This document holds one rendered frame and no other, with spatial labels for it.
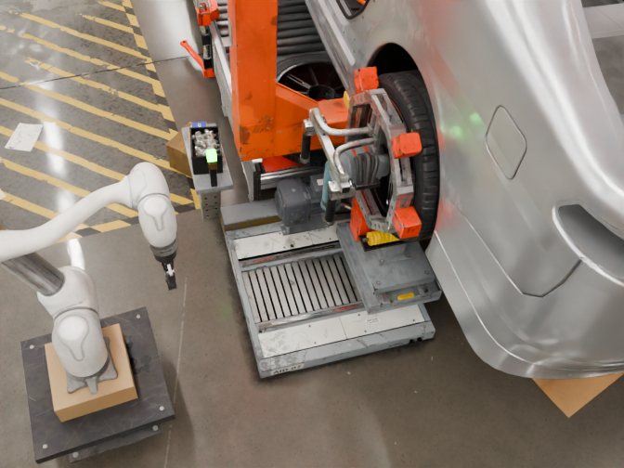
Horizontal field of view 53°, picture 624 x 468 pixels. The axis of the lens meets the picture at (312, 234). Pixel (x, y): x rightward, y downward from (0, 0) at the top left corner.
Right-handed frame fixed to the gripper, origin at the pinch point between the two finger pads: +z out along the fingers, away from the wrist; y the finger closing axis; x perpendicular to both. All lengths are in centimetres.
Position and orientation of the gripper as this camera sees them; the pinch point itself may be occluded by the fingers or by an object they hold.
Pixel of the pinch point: (171, 281)
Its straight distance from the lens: 221.0
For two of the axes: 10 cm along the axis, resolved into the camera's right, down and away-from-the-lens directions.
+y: 3.7, 7.4, -5.5
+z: -0.6, 6.2, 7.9
